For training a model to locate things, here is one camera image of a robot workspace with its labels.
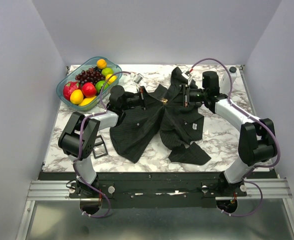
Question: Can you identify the green lime fruit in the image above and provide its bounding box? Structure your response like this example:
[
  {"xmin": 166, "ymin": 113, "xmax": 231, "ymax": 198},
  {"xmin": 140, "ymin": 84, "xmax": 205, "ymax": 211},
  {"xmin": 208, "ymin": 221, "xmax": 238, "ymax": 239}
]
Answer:
[{"xmin": 101, "ymin": 67, "xmax": 114, "ymax": 77}]

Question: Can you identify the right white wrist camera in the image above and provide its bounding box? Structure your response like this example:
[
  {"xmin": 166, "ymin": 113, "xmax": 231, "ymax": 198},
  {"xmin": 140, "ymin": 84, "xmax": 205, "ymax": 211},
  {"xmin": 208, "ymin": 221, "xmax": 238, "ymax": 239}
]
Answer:
[{"xmin": 181, "ymin": 71, "xmax": 193, "ymax": 86}]

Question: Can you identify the yellow lemon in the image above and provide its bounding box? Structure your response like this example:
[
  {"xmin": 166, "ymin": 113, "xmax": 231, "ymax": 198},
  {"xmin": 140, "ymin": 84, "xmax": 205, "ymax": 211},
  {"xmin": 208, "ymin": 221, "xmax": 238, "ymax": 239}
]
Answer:
[{"xmin": 105, "ymin": 74, "xmax": 118, "ymax": 85}]

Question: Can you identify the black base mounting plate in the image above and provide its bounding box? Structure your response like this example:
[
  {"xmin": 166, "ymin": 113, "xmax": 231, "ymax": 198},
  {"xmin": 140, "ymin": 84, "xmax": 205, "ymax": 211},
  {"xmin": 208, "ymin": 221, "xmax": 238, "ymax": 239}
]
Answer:
[{"xmin": 38, "ymin": 171, "xmax": 279, "ymax": 210}]

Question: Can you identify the pink dragon fruit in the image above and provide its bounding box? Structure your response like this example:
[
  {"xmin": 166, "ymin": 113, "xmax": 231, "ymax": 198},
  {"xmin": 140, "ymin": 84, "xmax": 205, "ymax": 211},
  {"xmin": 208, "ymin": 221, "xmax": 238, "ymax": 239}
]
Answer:
[{"xmin": 62, "ymin": 81, "xmax": 81, "ymax": 101}]

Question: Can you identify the green apple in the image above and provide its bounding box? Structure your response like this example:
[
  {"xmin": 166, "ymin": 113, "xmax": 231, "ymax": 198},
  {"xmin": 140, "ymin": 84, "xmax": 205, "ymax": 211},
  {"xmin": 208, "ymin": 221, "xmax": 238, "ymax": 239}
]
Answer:
[{"xmin": 95, "ymin": 80, "xmax": 109, "ymax": 94}]

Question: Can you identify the white bottle black cap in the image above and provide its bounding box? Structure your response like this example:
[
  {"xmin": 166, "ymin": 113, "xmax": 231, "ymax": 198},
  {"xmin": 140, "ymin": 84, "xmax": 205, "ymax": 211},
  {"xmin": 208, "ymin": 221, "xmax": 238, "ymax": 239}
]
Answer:
[{"xmin": 219, "ymin": 66, "xmax": 237, "ymax": 95}]

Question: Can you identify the small orange fruit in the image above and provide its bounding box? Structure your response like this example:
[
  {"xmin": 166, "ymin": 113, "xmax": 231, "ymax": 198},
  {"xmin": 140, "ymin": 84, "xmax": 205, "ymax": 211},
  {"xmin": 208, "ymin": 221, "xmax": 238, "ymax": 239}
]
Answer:
[{"xmin": 96, "ymin": 58, "xmax": 107, "ymax": 70}]

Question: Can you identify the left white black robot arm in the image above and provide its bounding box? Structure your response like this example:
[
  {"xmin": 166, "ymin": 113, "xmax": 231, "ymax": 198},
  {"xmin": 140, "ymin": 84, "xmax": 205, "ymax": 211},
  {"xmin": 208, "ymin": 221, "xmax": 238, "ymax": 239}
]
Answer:
[{"xmin": 58, "ymin": 85, "xmax": 147, "ymax": 198}]

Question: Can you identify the red apple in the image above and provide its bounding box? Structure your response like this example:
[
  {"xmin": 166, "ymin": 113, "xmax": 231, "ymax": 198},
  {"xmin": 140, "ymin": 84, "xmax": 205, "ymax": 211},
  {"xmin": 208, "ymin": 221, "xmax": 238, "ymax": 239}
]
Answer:
[{"xmin": 81, "ymin": 82, "xmax": 97, "ymax": 98}]

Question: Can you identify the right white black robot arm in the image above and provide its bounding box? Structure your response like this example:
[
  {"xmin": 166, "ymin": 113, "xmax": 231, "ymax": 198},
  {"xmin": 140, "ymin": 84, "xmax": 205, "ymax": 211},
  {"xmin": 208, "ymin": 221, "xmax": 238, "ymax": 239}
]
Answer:
[{"xmin": 179, "ymin": 70, "xmax": 281, "ymax": 196}]

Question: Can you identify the dark red grape bunch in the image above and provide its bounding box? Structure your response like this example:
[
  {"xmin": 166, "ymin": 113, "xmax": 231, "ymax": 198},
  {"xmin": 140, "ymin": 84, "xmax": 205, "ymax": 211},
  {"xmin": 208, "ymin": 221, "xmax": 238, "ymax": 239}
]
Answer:
[{"xmin": 74, "ymin": 66, "xmax": 105, "ymax": 86}]

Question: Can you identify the yellow mango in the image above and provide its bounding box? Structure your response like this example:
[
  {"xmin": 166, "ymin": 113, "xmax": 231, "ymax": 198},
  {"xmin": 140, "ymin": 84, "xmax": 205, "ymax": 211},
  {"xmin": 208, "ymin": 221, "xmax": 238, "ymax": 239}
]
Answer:
[{"xmin": 78, "ymin": 96, "xmax": 96, "ymax": 107}]

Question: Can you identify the black pinstriped shirt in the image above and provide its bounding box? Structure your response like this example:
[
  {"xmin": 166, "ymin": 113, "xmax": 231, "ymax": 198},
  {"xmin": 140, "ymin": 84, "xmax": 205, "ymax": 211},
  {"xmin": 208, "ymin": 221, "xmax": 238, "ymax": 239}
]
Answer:
[{"xmin": 109, "ymin": 67, "xmax": 211, "ymax": 165}]

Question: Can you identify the teal transparent fruit bowl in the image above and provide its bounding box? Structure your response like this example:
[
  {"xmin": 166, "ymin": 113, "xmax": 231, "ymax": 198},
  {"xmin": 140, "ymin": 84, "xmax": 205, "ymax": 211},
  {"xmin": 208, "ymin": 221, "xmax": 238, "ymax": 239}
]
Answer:
[{"xmin": 56, "ymin": 56, "xmax": 122, "ymax": 112}]

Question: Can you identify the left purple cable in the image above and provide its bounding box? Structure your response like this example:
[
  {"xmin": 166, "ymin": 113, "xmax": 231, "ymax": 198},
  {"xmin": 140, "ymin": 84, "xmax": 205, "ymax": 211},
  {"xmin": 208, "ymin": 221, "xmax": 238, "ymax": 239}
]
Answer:
[{"xmin": 73, "ymin": 71, "xmax": 138, "ymax": 219}]

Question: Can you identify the orange yellow round fruit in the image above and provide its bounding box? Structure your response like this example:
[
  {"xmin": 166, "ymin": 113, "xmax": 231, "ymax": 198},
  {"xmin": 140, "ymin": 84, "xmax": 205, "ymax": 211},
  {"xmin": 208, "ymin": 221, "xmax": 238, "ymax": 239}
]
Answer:
[{"xmin": 69, "ymin": 89, "xmax": 84, "ymax": 105}]

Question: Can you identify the aluminium rail frame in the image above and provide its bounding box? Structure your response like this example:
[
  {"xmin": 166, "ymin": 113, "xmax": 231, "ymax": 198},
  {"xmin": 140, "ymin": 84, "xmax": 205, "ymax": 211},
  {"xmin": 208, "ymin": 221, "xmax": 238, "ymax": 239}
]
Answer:
[{"xmin": 16, "ymin": 178, "xmax": 294, "ymax": 240}]

